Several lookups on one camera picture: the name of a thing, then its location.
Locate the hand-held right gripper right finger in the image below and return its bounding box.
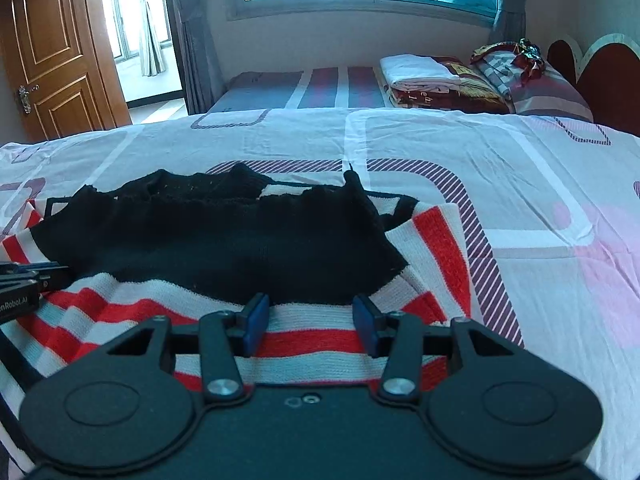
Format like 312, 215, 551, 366
351, 293, 522, 404

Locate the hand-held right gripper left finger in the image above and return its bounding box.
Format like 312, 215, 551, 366
104, 292, 272, 402

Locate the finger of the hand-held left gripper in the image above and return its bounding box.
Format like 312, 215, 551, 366
0, 261, 70, 294

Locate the striped knit sweater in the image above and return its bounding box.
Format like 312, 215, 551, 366
0, 162, 475, 477

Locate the patterned bed sheet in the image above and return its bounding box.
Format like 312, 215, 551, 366
0, 107, 640, 480

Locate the wooden door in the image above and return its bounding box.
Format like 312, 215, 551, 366
0, 0, 134, 144

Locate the striped mattress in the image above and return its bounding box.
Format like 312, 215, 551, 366
205, 64, 389, 114

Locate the red folded blanket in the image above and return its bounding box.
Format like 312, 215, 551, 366
387, 56, 512, 114

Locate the white folded sheet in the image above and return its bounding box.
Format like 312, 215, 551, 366
379, 54, 462, 90

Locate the white sheer curtain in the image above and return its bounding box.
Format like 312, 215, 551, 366
134, 0, 167, 77

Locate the grey curtain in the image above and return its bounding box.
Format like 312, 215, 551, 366
492, 0, 539, 47
161, 0, 227, 116

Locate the plaid pillow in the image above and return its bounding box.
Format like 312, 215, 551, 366
470, 51, 594, 124

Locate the colourful scarf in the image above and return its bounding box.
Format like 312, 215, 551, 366
470, 38, 544, 87

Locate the teal blanket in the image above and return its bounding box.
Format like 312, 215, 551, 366
424, 0, 502, 19

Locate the red and white headboard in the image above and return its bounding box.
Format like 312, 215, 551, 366
546, 33, 640, 137

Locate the metal door handle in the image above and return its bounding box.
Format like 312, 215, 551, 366
17, 83, 40, 115

